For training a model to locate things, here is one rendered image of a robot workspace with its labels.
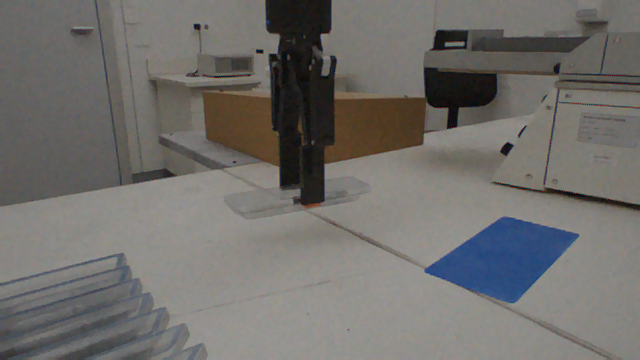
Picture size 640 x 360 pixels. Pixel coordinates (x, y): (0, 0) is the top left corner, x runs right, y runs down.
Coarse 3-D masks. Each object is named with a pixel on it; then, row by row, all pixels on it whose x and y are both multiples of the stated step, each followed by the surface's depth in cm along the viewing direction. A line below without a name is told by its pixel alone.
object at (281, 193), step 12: (336, 180) 64; (348, 180) 64; (360, 180) 64; (252, 192) 59; (264, 192) 59; (276, 192) 59; (288, 192) 59; (300, 192) 59; (240, 204) 55; (252, 204) 55
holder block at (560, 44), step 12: (528, 36) 99; (540, 36) 80; (552, 36) 79; (564, 36) 78; (576, 36) 77; (588, 36) 76; (492, 48) 85; (504, 48) 84; (516, 48) 83; (528, 48) 82; (540, 48) 80; (552, 48) 79; (564, 48) 78
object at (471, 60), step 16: (480, 32) 92; (496, 32) 97; (480, 48) 93; (432, 64) 92; (448, 64) 90; (464, 64) 88; (480, 64) 86; (496, 64) 85; (512, 64) 83; (528, 64) 81; (544, 64) 80
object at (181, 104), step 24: (264, 48) 317; (216, 72) 296; (240, 72) 305; (336, 72) 342; (168, 96) 307; (192, 96) 280; (168, 120) 315; (192, 120) 283; (168, 168) 332; (192, 168) 296
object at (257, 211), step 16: (352, 176) 66; (240, 192) 59; (336, 192) 59; (352, 192) 61; (368, 192) 62; (240, 208) 54; (256, 208) 55; (272, 208) 56; (288, 208) 58; (304, 208) 59
